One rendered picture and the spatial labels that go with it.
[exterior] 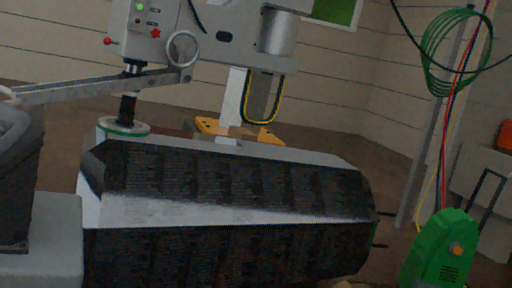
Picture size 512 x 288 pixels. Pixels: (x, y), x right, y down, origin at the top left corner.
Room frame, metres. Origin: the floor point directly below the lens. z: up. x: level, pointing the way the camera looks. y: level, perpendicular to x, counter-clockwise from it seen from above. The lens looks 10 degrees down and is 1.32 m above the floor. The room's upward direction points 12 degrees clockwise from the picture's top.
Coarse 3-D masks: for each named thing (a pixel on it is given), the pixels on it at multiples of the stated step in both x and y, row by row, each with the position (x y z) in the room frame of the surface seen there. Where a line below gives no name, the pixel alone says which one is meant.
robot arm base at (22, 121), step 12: (0, 108) 0.91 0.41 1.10; (12, 108) 0.93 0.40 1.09; (0, 120) 0.89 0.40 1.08; (12, 120) 0.90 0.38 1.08; (24, 120) 0.92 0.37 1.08; (0, 132) 0.87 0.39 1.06; (12, 132) 0.88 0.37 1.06; (24, 132) 0.90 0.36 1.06; (0, 144) 0.86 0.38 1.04; (12, 144) 0.87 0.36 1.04; (0, 156) 0.86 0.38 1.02
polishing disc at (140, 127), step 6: (102, 120) 1.90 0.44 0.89; (108, 120) 1.92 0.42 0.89; (108, 126) 1.84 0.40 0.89; (114, 126) 1.84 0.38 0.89; (120, 126) 1.86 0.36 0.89; (126, 126) 1.88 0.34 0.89; (132, 126) 1.90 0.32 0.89; (138, 126) 1.92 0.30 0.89; (144, 126) 1.95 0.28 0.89; (132, 132) 1.84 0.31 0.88; (138, 132) 1.86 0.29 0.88; (144, 132) 1.89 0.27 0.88
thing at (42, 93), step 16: (80, 80) 1.87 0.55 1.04; (96, 80) 1.91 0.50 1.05; (112, 80) 1.84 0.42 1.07; (128, 80) 1.86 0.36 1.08; (144, 80) 1.90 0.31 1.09; (160, 80) 1.93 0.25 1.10; (176, 80) 1.97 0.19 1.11; (16, 96) 1.65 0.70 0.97; (32, 96) 1.68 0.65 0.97; (48, 96) 1.71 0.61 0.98; (64, 96) 1.74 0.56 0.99; (80, 96) 1.77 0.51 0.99
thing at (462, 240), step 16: (480, 176) 2.92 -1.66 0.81; (496, 192) 2.71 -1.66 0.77; (448, 208) 2.91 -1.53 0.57; (432, 224) 2.85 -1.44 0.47; (448, 224) 2.74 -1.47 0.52; (464, 224) 2.72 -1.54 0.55; (480, 224) 2.71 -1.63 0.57; (416, 240) 2.90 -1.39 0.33; (432, 240) 2.75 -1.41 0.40; (448, 240) 2.69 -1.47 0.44; (464, 240) 2.69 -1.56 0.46; (416, 256) 2.81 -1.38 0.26; (432, 256) 2.71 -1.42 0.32; (448, 256) 2.69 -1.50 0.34; (464, 256) 2.69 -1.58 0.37; (400, 272) 2.91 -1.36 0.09; (416, 272) 2.73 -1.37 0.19; (432, 272) 2.69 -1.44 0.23; (448, 272) 2.69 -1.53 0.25; (464, 272) 2.69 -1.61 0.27
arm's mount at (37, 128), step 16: (32, 112) 1.03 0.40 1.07; (32, 128) 0.90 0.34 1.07; (16, 144) 0.87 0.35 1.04; (32, 144) 0.83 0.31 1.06; (0, 160) 0.84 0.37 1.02; (16, 160) 0.82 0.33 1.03; (32, 160) 0.83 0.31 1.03; (0, 176) 0.81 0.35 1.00; (16, 176) 0.82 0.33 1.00; (32, 176) 0.83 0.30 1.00; (0, 192) 0.81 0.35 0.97; (16, 192) 0.82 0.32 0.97; (32, 192) 0.83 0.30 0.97; (0, 208) 0.82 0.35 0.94; (16, 208) 0.83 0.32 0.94; (32, 208) 0.89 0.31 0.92; (0, 224) 0.82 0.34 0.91; (16, 224) 0.83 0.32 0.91; (0, 240) 0.82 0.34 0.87; (16, 240) 0.84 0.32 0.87
